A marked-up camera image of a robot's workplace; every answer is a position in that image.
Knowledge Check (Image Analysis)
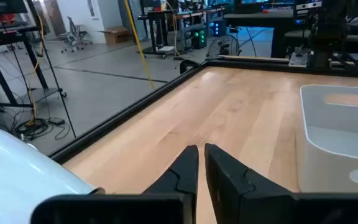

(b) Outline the black floor fan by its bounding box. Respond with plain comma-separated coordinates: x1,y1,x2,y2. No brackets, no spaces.
206,34,241,59

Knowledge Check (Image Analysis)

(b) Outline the cardboard box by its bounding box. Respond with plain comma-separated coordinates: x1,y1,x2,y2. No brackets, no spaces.
99,26,131,45

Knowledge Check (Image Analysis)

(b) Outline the white spotlight lamp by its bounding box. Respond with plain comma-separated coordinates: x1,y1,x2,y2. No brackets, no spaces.
0,126,105,224

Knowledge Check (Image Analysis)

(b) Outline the grey office chair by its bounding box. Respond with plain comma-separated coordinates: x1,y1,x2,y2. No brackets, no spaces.
56,16,93,54

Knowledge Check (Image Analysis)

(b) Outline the white plastic bin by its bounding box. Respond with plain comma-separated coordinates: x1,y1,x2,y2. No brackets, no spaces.
296,84,358,194

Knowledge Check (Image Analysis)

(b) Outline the yellow hanging cable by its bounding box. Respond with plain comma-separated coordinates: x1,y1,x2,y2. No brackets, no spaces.
124,0,155,90

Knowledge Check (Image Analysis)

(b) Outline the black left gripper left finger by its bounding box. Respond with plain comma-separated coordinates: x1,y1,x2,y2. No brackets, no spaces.
143,144,200,194

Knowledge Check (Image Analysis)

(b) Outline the black floor cable bundle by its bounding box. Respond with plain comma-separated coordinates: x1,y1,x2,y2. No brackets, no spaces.
12,116,71,141

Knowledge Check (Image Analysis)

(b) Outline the black corner clamp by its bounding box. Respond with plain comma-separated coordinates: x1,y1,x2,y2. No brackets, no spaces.
180,59,200,74

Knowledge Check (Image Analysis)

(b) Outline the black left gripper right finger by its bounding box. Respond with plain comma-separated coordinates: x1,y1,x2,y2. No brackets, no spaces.
204,143,294,224

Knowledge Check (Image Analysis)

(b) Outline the black desk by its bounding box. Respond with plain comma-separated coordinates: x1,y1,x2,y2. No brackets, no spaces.
0,0,67,109
137,7,226,60

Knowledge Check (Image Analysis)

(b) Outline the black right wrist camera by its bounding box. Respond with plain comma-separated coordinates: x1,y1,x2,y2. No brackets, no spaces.
293,1,323,20

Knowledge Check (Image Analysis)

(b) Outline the computer tower with green lights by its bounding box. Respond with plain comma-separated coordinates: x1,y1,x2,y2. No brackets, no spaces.
191,28,208,50

